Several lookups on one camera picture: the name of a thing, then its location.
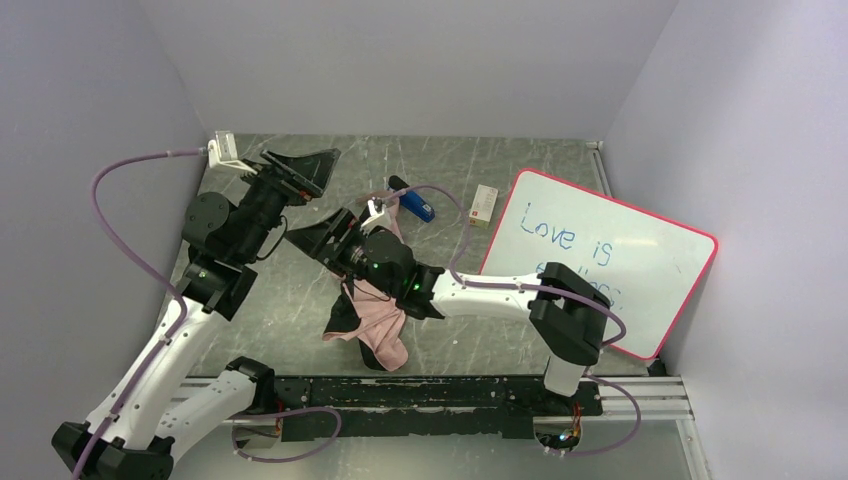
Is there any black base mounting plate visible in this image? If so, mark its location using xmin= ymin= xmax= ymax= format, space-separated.
xmin=242 ymin=375 xmax=603 ymax=442

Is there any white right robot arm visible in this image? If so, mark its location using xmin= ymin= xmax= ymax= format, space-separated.
xmin=285 ymin=202 xmax=611 ymax=396

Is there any blue and black stapler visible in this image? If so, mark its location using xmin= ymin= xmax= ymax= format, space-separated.
xmin=387 ymin=175 xmax=435 ymax=223

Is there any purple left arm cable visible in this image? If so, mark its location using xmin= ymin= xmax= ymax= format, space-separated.
xmin=69 ymin=149 xmax=343 ymax=480

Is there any small white staple box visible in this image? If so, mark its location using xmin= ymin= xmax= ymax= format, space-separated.
xmin=469 ymin=184 xmax=499 ymax=227

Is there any pink framed whiteboard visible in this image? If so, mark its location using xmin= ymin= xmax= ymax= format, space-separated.
xmin=481 ymin=169 xmax=719 ymax=360

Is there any aluminium rail frame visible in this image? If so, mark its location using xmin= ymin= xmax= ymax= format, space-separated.
xmin=89 ymin=376 xmax=713 ymax=480

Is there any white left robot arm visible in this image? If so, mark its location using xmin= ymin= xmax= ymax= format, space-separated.
xmin=51 ymin=144 xmax=340 ymax=479

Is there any pink and black folding umbrella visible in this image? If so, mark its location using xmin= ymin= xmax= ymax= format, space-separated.
xmin=321 ymin=188 xmax=409 ymax=373

